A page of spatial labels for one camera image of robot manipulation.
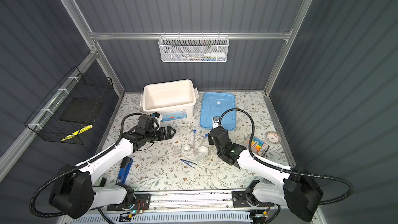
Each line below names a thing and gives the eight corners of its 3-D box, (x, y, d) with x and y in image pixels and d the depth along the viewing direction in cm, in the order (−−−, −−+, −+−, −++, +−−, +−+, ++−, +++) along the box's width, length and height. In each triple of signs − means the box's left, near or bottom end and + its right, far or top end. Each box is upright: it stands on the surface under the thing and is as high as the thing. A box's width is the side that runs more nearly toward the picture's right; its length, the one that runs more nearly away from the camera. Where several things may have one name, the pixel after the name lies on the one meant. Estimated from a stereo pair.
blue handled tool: (117, 184, 81) (114, 182, 78) (125, 159, 89) (123, 156, 86) (126, 184, 81) (123, 182, 77) (133, 159, 89) (131, 156, 86)
